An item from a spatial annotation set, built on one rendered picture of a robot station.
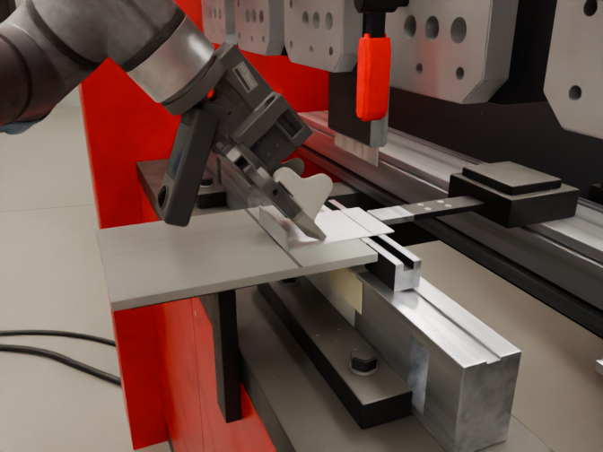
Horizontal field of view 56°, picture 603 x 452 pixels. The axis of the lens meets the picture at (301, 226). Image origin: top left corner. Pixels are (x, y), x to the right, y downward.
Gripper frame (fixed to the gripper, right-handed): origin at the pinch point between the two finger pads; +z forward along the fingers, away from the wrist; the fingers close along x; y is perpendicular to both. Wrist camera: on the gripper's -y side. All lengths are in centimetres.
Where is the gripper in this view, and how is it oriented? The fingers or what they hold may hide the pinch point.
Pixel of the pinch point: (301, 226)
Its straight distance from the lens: 62.6
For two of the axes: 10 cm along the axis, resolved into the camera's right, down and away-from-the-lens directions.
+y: 7.0, -7.1, 0.3
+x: -3.9, -3.4, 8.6
